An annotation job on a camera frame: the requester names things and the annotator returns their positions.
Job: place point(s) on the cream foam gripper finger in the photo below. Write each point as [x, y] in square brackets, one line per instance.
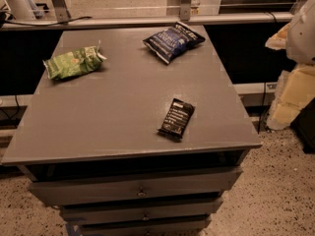
[278, 40]

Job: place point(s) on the blue chip bag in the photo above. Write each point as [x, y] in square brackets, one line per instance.
[171, 43]

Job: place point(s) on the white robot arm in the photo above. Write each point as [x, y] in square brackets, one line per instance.
[297, 37]

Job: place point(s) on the green chip bag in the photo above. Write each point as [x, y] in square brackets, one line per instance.
[74, 63]

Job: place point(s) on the black snack bar wrapper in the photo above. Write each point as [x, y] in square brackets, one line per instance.
[177, 118]

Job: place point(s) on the grey drawer cabinet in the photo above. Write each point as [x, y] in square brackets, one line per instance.
[106, 123]

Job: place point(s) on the middle grey drawer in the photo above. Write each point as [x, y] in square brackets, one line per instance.
[142, 210]

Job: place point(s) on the grey drawer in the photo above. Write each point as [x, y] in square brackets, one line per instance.
[145, 228]
[142, 210]
[134, 187]

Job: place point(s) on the bottom grey drawer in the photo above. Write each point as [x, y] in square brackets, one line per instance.
[145, 228]

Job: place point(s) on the top grey drawer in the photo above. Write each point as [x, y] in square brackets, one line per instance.
[134, 187]

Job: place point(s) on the grey metal rail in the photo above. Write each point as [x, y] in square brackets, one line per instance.
[86, 23]

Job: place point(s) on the metal bracket post centre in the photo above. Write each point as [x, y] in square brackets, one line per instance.
[185, 10]

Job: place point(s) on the metal bracket post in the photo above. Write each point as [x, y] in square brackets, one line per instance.
[185, 10]
[61, 11]

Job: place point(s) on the metal bracket post left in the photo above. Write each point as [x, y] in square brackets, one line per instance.
[61, 11]

